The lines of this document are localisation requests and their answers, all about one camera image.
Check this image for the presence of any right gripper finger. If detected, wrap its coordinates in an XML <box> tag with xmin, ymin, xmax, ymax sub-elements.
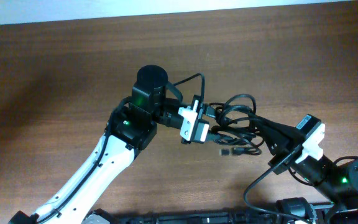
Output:
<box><xmin>250</xmin><ymin>115</ymin><xmax>300</xmax><ymax>139</ymax></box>
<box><xmin>264</xmin><ymin>132</ymin><xmax>291</xmax><ymax>156</ymax></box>

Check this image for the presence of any black USB cable blue plug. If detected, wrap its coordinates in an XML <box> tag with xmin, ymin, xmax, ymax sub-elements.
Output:
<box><xmin>208</xmin><ymin>94</ymin><xmax>257</xmax><ymax>131</ymax></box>

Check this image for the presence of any black cable small plug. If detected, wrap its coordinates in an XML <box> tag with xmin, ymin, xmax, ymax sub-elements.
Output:
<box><xmin>211</xmin><ymin>124</ymin><xmax>265</xmax><ymax>157</ymax></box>

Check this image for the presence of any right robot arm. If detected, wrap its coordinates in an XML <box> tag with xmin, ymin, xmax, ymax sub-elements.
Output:
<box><xmin>250</xmin><ymin>114</ymin><xmax>358</xmax><ymax>215</ymax></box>

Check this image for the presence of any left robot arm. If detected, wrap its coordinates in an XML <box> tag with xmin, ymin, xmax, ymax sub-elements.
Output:
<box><xmin>9</xmin><ymin>65</ymin><xmax>218</xmax><ymax>224</ymax></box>

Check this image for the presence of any left camera cable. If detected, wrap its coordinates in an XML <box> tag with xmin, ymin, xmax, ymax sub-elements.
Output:
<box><xmin>172</xmin><ymin>73</ymin><xmax>206</xmax><ymax>106</ymax></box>

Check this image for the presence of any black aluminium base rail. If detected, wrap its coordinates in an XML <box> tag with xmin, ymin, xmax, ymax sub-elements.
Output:
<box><xmin>79</xmin><ymin>202</ymin><xmax>358</xmax><ymax>224</ymax></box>

